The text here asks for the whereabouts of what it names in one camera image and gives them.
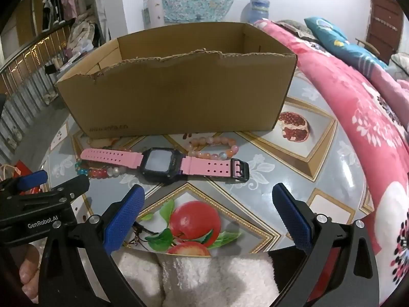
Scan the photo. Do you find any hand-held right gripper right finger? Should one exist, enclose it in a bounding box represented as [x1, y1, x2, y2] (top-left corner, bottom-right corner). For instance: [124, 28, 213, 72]
[271, 182, 381, 307]

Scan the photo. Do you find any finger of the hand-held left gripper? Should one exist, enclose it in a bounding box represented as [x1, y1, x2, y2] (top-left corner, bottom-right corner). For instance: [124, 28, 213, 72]
[40, 174, 90, 206]
[0, 170, 48, 196]

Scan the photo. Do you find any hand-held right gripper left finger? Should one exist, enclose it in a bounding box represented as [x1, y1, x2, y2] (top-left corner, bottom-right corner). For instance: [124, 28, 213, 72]
[38, 184, 151, 307]

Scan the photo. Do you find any multicolour bead bracelet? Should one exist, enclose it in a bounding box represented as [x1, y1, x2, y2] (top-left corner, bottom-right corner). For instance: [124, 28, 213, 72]
[73, 161, 128, 180]

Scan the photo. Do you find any pink strap digital watch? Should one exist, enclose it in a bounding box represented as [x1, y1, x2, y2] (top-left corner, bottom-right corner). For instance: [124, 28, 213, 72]
[80, 147, 249, 185]

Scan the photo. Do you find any peach bead bracelet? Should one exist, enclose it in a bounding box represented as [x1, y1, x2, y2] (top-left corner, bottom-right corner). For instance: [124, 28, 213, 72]
[188, 136, 240, 161]

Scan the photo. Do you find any brown cardboard box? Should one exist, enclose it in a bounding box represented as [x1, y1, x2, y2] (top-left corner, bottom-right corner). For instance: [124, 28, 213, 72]
[55, 22, 298, 138]

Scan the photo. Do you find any person's left hand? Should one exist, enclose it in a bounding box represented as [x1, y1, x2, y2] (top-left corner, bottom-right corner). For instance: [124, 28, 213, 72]
[17, 242, 44, 299]

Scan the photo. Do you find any red bag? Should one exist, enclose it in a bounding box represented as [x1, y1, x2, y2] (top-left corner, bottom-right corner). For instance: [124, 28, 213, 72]
[0, 161, 32, 183]

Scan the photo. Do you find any fruit print vinyl mat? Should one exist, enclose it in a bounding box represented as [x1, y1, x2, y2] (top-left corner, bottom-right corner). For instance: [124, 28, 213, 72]
[41, 67, 387, 256]

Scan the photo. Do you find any white fluffy cloth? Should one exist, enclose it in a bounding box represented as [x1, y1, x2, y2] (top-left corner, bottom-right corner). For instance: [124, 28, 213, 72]
[110, 249, 282, 307]

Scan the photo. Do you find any metal stair railing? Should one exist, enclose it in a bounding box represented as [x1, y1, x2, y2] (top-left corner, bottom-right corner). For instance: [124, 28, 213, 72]
[0, 19, 74, 163]

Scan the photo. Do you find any pink floral blanket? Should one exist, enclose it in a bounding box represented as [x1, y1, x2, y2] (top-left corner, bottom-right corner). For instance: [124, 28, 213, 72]
[254, 19, 409, 307]

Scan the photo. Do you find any white garment pile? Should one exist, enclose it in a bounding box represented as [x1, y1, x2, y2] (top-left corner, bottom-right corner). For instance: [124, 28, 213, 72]
[65, 13, 103, 55]

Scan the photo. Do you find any black and white jacket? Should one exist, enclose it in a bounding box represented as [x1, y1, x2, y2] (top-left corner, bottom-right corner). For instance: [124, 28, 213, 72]
[41, 0, 66, 32]

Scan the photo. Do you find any teal patterned pillow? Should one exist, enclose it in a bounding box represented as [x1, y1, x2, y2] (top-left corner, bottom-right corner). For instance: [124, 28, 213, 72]
[303, 17, 389, 69]

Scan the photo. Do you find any pink hanging garment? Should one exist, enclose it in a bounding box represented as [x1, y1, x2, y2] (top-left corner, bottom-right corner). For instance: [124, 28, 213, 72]
[61, 0, 79, 20]

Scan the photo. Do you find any white dotted sheet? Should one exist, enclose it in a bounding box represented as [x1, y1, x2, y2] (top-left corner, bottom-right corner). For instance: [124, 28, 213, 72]
[142, 0, 165, 24]

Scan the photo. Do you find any wooden chair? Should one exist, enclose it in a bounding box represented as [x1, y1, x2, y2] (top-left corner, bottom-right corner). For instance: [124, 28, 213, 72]
[355, 38, 381, 55]

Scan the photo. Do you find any blue water jug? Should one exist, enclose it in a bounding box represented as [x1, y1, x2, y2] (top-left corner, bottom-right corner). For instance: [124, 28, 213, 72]
[240, 0, 270, 24]

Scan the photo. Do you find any brown wooden door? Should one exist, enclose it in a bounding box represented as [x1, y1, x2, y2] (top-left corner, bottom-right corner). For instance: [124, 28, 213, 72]
[366, 0, 405, 64]

